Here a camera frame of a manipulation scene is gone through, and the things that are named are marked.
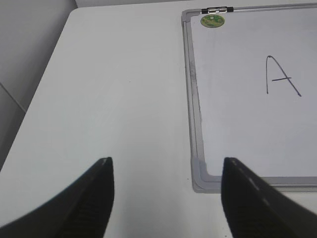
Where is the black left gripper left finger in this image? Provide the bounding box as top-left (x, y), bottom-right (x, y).
top-left (0, 157), bottom-right (114, 238)

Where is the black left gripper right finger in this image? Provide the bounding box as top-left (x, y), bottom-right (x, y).
top-left (221, 157), bottom-right (317, 238)

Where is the white magnetic whiteboard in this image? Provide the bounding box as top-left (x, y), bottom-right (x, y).
top-left (182, 2), bottom-right (317, 193)

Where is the green round magnet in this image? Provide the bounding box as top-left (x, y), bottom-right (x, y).
top-left (201, 14), bottom-right (225, 28)

